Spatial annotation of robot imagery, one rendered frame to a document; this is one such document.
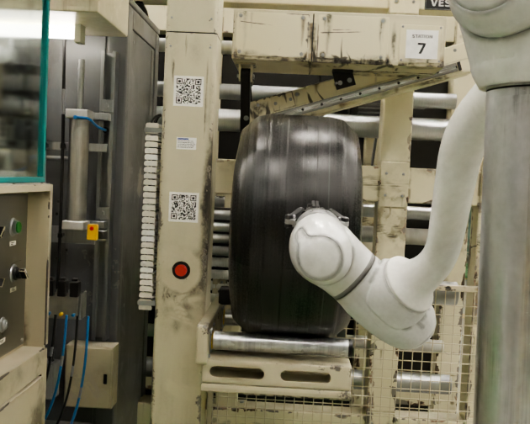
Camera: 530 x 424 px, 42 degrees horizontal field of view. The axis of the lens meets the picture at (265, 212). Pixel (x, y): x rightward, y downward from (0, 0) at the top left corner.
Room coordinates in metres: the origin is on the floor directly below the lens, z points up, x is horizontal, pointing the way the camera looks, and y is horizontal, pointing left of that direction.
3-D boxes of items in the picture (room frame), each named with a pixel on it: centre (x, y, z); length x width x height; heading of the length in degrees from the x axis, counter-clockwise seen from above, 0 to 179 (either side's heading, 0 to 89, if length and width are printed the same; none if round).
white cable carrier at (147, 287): (1.77, 0.29, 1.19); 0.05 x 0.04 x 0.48; 178
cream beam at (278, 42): (2.10, -0.19, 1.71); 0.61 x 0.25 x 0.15; 88
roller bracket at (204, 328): (1.81, 0.12, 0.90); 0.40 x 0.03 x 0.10; 178
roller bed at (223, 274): (2.19, 0.15, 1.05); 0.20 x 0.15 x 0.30; 88
